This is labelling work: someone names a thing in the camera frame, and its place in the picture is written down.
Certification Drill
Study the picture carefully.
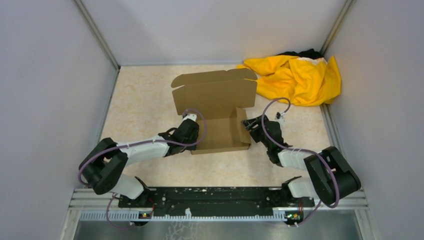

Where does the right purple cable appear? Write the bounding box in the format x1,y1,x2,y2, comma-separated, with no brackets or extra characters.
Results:
260,97,341,227

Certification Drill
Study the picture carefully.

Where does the purple cable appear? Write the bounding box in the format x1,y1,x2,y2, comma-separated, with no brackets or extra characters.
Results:
77,108,209,230
260,97,341,227

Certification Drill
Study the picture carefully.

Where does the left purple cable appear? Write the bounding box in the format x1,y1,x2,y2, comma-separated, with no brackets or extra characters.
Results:
77,108,209,230

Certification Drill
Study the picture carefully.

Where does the brown cardboard box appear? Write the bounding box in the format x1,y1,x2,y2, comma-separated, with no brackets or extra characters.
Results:
171,68,258,155

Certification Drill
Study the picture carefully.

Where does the aluminium frame rail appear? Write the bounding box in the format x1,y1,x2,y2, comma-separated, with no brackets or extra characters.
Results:
67,187,369,222

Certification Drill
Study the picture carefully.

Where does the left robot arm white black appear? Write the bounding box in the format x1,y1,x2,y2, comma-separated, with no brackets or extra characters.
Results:
78,114,200,207

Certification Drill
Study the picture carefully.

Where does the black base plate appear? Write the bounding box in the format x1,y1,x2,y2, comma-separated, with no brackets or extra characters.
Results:
118,187,315,217

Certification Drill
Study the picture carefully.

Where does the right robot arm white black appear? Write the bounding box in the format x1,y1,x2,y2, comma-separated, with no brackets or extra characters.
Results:
241,115,362,206

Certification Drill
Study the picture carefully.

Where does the yellow cloth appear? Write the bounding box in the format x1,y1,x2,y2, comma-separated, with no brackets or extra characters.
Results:
236,55,342,107

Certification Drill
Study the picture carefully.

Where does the black cloth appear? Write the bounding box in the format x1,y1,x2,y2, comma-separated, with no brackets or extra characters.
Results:
277,48,324,60

